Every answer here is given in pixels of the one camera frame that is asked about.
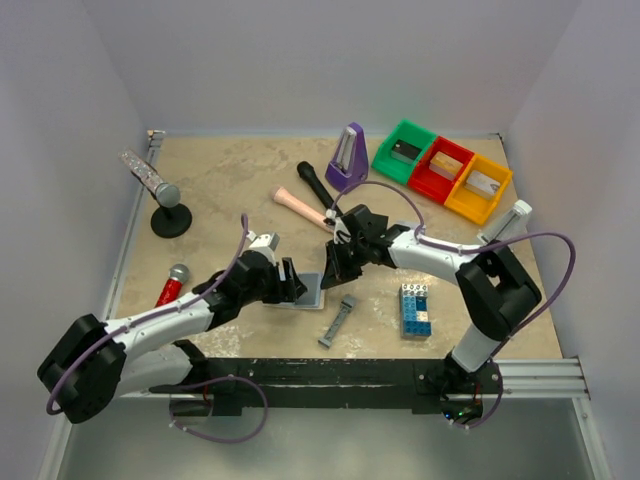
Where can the beige card holder wallet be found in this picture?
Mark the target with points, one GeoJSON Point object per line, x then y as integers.
{"type": "Point", "coordinates": [312, 299]}

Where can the glitter microphone on stand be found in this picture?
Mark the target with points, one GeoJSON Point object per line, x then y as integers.
{"type": "Point", "coordinates": [166, 194]}

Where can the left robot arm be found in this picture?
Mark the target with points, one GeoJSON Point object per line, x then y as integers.
{"type": "Point", "coordinates": [87, 364]}

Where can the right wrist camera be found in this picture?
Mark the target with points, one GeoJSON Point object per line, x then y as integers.
{"type": "Point", "coordinates": [341, 235]}

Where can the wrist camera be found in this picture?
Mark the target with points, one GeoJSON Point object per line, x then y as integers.
{"type": "Point", "coordinates": [265, 243]}
{"type": "Point", "coordinates": [341, 235]}

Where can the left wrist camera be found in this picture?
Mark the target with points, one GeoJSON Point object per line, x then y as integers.
{"type": "Point", "coordinates": [265, 243]}

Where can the aluminium frame rail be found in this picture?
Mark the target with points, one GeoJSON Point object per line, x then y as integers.
{"type": "Point", "coordinates": [155, 140]}

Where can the black card in green bin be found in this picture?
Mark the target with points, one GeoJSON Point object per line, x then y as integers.
{"type": "Point", "coordinates": [405, 152]}

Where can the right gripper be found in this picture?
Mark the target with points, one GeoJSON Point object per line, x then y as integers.
{"type": "Point", "coordinates": [338, 256]}

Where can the green storage bin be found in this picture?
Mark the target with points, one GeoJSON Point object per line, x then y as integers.
{"type": "Point", "coordinates": [407, 131]}

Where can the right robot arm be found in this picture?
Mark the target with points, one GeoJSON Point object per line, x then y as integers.
{"type": "Point", "coordinates": [497, 290]}

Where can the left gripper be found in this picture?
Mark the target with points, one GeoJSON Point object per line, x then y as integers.
{"type": "Point", "coordinates": [283, 279]}

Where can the blue toy brick block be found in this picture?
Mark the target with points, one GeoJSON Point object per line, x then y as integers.
{"type": "Point", "coordinates": [414, 315]}

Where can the tan card in red bin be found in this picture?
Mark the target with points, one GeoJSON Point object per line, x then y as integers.
{"type": "Point", "coordinates": [445, 166]}

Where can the white metronome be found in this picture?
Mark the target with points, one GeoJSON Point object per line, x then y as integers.
{"type": "Point", "coordinates": [511, 224]}

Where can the red storage bin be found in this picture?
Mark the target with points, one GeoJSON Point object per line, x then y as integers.
{"type": "Point", "coordinates": [431, 185]}

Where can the black microphone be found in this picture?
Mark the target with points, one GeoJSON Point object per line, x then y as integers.
{"type": "Point", "coordinates": [307, 173]}

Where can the red glitter microphone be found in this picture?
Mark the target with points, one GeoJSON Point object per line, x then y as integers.
{"type": "Point", "coordinates": [179, 274]}

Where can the yellow storage bin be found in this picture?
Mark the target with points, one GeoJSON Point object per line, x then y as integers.
{"type": "Point", "coordinates": [471, 206]}

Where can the grey truss beam piece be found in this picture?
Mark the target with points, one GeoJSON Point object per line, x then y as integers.
{"type": "Point", "coordinates": [347, 305]}

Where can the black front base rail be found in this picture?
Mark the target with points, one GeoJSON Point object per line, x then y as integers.
{"type": "Point", "coordinates": [419, 385]}

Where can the black round microphone stand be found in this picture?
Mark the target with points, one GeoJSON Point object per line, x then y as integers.
{"type": "Point", "coordinates": [171, 222]}

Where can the white VIP credit card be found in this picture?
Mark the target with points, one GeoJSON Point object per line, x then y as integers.
{"type": "Point", "coordinates": [415, 227]}

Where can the purple metronome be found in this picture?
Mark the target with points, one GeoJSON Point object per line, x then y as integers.
{"type": "Point", "coordinates": [350, 163]}

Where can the pink microphone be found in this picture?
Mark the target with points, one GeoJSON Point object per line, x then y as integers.
{"type": "Point", "coordinates": [282, 196]}

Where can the white card in yellow bin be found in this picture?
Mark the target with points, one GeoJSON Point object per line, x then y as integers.
{"type": "Point", "coordinates": [482, 185]}

